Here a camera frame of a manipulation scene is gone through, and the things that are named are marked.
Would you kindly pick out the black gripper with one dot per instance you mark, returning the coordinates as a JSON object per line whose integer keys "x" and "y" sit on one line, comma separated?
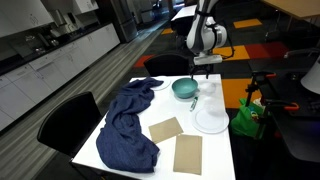
{"x": 202, "y": 68}

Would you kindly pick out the green bowl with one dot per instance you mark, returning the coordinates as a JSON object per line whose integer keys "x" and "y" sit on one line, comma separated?
{"x": 183, "y": 90}

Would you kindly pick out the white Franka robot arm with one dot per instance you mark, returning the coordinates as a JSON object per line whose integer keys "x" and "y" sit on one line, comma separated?
{"x": 203, "y": 36}

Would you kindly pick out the green marker pen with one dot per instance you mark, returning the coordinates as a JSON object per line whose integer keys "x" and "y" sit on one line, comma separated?
{"x": 194, "y": 104}

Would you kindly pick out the black chair back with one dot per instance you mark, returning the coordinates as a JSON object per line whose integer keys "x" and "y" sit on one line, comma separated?
{"x": 166, "y": 65}

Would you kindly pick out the black chair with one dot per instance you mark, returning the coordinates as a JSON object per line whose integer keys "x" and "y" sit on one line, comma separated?
{"x": 70, "y": 123}
{"x": 166, "y": 65}

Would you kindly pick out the white plate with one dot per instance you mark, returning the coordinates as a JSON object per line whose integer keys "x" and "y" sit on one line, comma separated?
{"x": 165, "y": 85}

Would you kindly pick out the black stand with orange clamps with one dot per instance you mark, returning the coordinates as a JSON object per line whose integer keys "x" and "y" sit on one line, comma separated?
{"x": 258, "y": 74}

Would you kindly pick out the white table with dark base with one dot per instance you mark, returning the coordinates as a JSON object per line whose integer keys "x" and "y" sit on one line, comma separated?
{"x": 185, "y": 12}

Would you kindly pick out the green bag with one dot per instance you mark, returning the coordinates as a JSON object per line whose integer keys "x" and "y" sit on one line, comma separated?
{"x": 245, "y": 123}

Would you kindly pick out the light beige coaster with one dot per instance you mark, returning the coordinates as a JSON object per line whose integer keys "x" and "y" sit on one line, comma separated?
{"x": 187, "y": 155}

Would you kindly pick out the tall grey refrigerator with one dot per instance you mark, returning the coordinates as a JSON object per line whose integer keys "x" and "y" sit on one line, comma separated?
{"x": 125, "y": 20}

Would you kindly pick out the blue towel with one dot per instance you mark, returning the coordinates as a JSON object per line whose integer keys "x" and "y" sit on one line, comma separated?
{"x": 126, "y": 133}

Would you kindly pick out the grey office chair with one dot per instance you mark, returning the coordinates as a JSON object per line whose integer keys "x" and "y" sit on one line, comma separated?
{"x": 300, "y": 51}

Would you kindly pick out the black desk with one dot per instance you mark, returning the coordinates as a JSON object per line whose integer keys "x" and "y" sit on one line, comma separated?
{"x": 293, "y": 140}

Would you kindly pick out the light wooden table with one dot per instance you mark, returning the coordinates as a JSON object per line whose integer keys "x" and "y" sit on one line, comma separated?
{"x": 293, "y": 6}

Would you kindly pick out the grey countertop appliance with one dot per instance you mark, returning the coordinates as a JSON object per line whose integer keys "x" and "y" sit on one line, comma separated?
{"x": 65, "y": 21}

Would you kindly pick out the white kitchen cabinets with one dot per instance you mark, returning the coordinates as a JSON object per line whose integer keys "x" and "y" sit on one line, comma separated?
{"x": 50, "y": 73}

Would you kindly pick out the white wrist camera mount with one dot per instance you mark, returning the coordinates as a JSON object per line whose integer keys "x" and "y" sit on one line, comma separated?
{"x": 208, "y": 59}

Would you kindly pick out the small white wall cabinet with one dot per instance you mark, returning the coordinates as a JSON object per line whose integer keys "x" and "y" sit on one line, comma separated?
{"x": 85, "y": 6}

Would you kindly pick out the large white wall cabinet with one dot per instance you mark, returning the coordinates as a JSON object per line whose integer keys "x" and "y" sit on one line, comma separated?
{"x": 23, "y": 15}

